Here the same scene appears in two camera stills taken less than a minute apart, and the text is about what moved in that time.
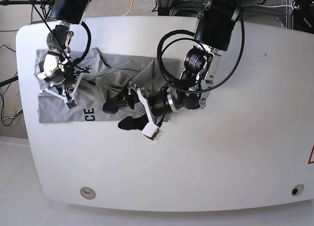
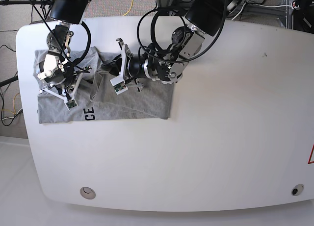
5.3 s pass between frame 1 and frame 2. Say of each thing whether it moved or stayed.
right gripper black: moved
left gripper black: stayed
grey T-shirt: stayed
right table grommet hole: stayed
